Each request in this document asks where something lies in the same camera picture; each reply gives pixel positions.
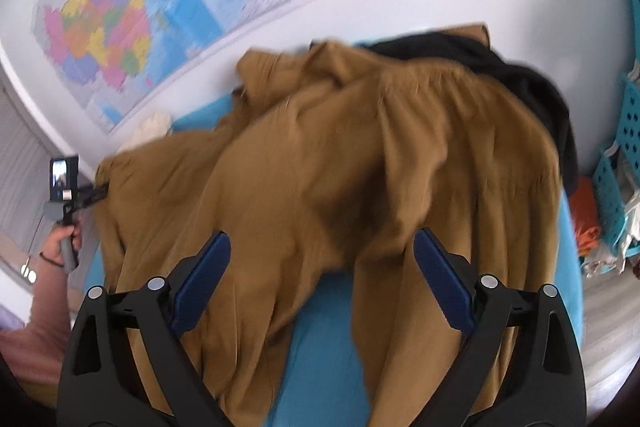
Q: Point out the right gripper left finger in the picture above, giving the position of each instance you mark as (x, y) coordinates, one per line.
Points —
(100, 384)

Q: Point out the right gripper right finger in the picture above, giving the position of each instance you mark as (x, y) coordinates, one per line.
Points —
(519, 364)

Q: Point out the brown large shirt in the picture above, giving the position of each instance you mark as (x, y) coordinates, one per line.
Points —
(320, 206)

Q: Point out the person's left forearm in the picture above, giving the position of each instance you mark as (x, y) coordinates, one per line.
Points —
(35, 353)

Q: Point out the person's left hand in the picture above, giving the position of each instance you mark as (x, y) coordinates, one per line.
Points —
(52, 246)

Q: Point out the cream pillow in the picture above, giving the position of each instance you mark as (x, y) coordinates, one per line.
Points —
(153, 128)

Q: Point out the orange cloth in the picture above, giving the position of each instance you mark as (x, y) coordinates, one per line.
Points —
(584, 212)

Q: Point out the blue patterned bed sheet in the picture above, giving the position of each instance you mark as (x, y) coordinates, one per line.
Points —
(320, 356)

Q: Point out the turquoise perforated storage rack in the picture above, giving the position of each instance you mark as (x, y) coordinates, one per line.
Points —
(624, 151)

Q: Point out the black garment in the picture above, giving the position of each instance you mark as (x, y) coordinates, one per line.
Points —
(535, 91)

